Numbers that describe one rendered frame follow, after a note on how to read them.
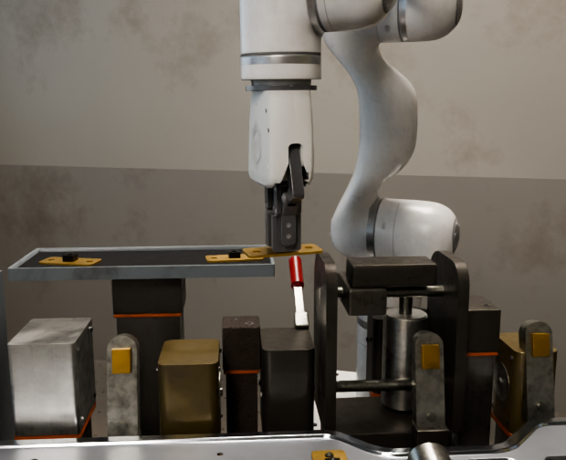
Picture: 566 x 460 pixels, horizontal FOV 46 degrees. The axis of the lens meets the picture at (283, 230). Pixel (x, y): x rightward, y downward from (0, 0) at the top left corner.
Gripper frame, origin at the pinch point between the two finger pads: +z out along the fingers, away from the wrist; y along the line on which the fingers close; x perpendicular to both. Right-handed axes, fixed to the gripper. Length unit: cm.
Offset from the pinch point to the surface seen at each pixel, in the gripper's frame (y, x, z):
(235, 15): -239, 46, -49
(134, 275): -23.0, -15.1, 9.9
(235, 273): -20.1, -1.4, 10.1
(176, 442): -2.6, -12.4, 24.8
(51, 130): -290, -40, 3
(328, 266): -7.2, 7.8, 6.6
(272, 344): -10.3, 1.3, 17.3
